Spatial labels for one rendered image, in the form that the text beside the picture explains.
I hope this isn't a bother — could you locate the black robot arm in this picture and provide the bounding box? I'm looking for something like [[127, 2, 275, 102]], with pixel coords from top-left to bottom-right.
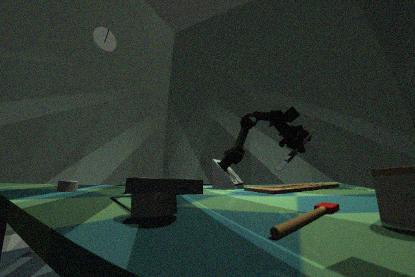
[[217, 106, 300, 171]]

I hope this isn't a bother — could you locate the wooden cutting board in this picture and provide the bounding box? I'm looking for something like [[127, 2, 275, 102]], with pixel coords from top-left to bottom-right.
[[244, 183, 339, 194]]

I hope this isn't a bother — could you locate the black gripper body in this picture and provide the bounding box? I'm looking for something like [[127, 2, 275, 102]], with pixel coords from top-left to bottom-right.
[[279, 125, 309, 147]]

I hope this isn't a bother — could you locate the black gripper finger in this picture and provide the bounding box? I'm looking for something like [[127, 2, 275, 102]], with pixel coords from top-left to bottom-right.
[[287, 141, 296, 150], [294, 142, 305, 153]]

